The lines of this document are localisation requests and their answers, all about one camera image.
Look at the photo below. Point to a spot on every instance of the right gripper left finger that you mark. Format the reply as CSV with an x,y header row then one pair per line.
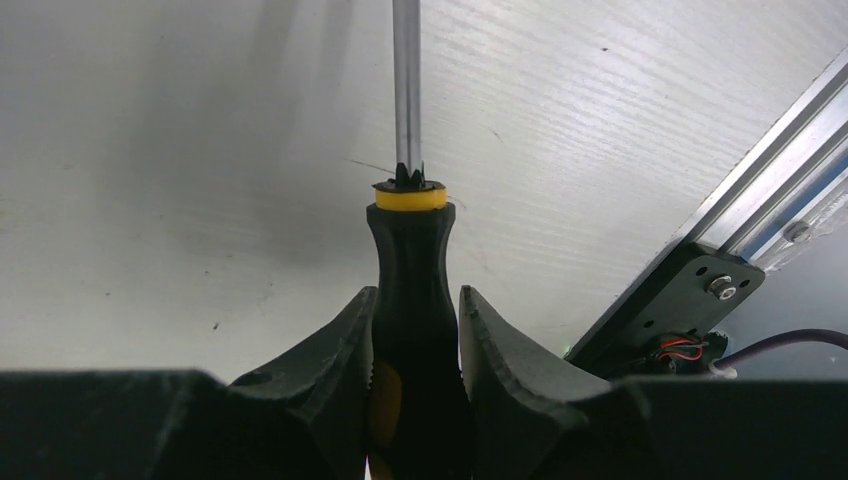
x,y
310,400

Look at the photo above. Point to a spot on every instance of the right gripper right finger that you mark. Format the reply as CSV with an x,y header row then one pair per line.
x,y
525,401

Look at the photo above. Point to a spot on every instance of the black orange handle screwdriver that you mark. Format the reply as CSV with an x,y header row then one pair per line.
x,y
418,417

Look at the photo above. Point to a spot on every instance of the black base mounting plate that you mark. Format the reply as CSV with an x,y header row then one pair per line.
x,y
662,326

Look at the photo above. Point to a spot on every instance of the aluminium front rail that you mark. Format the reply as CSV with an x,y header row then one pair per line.
x,y
789,188

